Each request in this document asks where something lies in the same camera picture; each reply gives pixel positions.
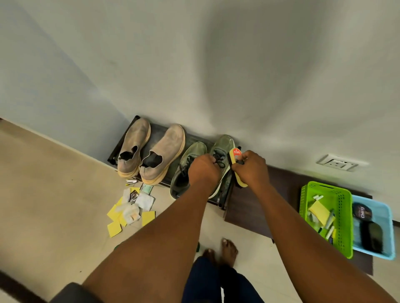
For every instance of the person's right hand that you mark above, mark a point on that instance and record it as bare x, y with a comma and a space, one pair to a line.
250, 171

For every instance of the person's left hand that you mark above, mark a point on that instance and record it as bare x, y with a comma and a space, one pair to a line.
203, 173

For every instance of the green sneaker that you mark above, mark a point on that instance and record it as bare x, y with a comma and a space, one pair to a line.
181, 181
225, 145

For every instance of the yellow-edged shoe shine sponge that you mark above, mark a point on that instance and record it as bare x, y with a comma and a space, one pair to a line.
236, 153

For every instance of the beige suede shoe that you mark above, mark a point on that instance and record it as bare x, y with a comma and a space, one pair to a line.
134, 140
168, 146

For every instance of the pale teal packet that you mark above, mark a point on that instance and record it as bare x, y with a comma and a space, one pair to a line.
147, 189

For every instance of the white paper square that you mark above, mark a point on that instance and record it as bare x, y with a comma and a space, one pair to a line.
145, 201

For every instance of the small dark packet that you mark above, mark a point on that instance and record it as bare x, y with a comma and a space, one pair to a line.
134, 196

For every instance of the yellow sticky note pad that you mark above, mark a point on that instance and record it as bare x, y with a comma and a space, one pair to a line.
318, 212

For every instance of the long white chalk stick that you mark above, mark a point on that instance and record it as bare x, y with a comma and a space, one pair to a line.
329, 233

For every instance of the person's left forearm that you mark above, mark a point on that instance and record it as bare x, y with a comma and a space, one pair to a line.
150, 249

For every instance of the person's right forearm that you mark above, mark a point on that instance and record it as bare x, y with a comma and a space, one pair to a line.
312, 256

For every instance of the dark brown low bench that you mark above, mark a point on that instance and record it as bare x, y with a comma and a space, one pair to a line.
256, 212

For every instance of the person's left foot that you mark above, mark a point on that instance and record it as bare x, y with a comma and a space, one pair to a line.
209, 254

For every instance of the person's foot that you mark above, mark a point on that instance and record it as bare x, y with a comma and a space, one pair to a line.
209, 254
229, 251

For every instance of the person's right foot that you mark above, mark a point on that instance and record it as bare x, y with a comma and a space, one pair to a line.
229, 251

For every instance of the black metal shoe rack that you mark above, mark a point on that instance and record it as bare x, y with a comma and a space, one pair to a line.
157, 131

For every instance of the green plastic stool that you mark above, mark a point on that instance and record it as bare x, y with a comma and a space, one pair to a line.
197, 247

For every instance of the green plastic basket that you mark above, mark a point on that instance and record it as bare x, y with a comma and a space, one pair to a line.
343, 218

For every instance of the dark blue trousers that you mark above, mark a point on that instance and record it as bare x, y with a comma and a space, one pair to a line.
203, 281

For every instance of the round black polish tin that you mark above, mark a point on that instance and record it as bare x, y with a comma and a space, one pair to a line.
362, 212

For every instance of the light blue plastic basket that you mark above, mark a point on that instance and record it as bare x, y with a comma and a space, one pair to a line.
386, 218

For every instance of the white wall socket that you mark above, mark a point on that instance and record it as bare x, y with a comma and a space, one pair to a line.
339, 163

